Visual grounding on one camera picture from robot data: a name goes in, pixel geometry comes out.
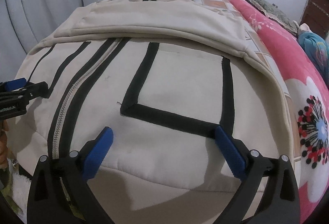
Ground beige zip jacket black trim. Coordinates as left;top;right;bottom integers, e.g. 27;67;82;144
8;0;293;223

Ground white curtain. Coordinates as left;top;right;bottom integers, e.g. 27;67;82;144
1;0;96;81

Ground pink floral blanket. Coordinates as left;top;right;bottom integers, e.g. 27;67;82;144
229;0;328;223

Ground orange tile pattern bed sheet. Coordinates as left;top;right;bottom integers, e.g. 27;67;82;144
104;0;303;168

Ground teal blue garment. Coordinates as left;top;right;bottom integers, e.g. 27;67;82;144
298;32;328;86

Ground brown wooden door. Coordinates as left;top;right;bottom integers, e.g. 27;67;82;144
300;0;329;39

